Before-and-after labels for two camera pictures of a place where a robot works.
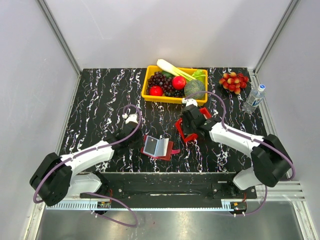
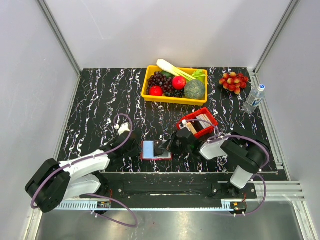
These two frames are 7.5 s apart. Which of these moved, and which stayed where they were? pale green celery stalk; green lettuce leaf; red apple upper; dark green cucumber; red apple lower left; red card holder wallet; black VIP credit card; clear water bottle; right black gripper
Moved: right black gripper; red card holder wallet; black VIP credit card
Stayed: pale green celery stalk; dark green cucumber; red apple lower left; clear water bottle; green lettuce leaf; red apple upper
